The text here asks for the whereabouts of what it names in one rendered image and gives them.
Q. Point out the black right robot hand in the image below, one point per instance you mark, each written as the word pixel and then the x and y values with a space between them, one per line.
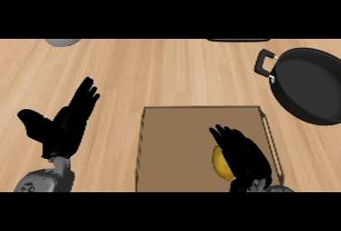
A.
pixel 247 153

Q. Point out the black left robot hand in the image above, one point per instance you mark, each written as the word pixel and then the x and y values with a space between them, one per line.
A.
pixel 67 126

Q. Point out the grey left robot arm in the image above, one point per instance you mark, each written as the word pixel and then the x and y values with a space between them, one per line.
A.
pixel 46 177

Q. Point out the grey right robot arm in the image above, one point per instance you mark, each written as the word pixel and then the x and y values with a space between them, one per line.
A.
pixel 270 188

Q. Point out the yellow lemon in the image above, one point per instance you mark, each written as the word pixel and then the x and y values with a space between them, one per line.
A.
pixel 220 164

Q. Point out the brown wooden tray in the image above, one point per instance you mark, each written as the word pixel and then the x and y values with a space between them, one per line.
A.
pixel 195 150

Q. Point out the grey round object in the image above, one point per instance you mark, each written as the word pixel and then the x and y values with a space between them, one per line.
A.
pixel 62 41

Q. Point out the black flat object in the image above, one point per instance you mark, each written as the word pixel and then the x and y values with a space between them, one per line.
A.
pixel 238 39

